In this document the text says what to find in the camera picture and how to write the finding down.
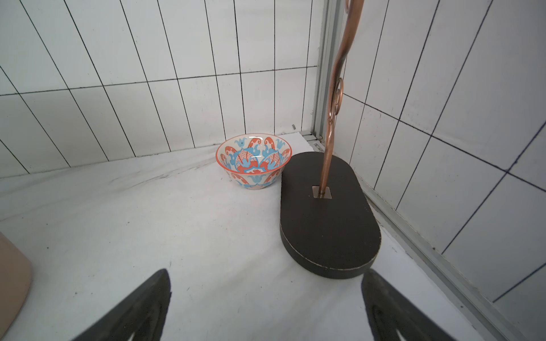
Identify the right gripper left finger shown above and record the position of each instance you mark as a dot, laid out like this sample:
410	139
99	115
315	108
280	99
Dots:
140	316

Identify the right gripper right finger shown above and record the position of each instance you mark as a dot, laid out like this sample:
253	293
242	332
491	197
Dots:
391	316

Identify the beige bin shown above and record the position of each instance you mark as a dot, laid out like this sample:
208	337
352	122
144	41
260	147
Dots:
15	280

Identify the copper stand black base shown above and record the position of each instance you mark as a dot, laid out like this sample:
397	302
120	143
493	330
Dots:
326	223

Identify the patterned red blue bowl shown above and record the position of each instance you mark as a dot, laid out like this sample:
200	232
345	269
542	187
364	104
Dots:
254	161

